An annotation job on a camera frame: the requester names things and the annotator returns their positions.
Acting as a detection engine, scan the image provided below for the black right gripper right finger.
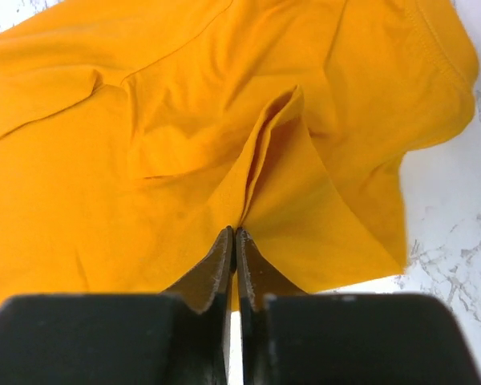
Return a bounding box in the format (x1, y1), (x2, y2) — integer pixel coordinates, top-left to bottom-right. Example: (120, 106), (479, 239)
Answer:
(235, 228), (305, 385)

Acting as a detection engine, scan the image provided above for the yellow t shirt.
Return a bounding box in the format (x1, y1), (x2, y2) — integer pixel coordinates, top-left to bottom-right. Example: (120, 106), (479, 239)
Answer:
(0, 1), (479, 304)

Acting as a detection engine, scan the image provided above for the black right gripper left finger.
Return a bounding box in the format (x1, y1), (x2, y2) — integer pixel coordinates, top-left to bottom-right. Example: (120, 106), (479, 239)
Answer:
(164, 226), (235, 384)

